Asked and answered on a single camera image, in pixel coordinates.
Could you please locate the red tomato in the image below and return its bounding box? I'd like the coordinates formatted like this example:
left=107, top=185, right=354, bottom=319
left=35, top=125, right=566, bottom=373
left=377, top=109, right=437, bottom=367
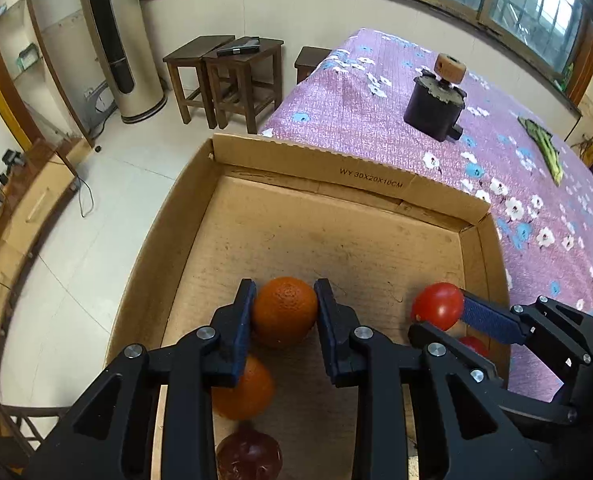
left=457, top=336, right=491, bottom=361
left=411, top=282, right=465, bottom=332

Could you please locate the green box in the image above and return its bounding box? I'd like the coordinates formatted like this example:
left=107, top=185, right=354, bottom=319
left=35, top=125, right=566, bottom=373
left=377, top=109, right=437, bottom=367
left=16, top=45, right=41, bottom=71

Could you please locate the orange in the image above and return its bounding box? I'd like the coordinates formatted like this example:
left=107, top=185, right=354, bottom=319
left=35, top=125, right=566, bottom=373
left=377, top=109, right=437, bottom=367
left=211, top=354, right=276, bottom=421
left=252, top=276, right=319, bottom=351

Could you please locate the black pot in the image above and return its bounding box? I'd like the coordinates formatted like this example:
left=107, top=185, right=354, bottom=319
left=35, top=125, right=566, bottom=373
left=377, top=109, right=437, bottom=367
left=404, top=71, right=467, bottom=142

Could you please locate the purple floral tablecloth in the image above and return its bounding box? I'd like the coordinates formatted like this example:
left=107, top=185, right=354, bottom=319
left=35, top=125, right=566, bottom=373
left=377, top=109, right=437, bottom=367
left=259, top=27, right=593, bottom=403

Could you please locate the black floor cable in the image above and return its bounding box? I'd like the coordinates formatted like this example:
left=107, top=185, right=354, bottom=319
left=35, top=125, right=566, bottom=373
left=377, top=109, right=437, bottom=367
left=74, top=175, right=97, bottom=218

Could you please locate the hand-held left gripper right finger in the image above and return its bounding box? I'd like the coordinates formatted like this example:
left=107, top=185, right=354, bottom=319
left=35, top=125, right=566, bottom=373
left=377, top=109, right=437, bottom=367
left=314, top=279, right=545, bottom=480

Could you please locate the wooden framed window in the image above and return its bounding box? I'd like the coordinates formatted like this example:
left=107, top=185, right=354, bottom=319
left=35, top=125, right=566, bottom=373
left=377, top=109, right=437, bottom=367
left=136, top=0, right=593, bottom=96

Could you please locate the dark red date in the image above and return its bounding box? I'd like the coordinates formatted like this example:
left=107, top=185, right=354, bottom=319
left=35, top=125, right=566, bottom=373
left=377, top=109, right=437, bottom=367
left=215, top=427, right=283, bottom=480

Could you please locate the brown cardboard box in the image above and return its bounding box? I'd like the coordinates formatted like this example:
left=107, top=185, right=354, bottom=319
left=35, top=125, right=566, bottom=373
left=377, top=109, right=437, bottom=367
left=104, top=132, right=515, bottom=480

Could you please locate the wooden spool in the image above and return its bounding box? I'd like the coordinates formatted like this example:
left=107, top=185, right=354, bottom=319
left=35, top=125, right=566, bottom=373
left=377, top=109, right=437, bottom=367
left=435, top=53, right=465, bottom=83

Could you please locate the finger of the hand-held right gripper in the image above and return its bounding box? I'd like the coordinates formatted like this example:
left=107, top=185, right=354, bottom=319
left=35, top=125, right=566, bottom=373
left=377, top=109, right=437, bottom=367
left=461, top=290, right=593, bottom=361
left=409, top=322, right=577, bottom=421

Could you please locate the green leafy vegetable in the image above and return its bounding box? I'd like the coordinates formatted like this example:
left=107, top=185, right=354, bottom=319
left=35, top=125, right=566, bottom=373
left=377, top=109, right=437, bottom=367
left=518, top=116, right=565, bottom=186

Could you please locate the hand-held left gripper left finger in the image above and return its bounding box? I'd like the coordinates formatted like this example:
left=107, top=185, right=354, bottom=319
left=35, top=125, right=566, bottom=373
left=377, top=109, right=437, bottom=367
left=21, top=279, right=257, bottom=480

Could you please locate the standing air conditioner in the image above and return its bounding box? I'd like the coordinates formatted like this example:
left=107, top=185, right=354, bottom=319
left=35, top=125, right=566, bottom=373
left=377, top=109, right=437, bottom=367
left=74, top=0, right=168, bottom=125

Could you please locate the dark wooden chair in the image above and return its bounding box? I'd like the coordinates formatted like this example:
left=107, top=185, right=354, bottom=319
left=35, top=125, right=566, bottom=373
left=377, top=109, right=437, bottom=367
left=0, top=395, right=72, bottom=461

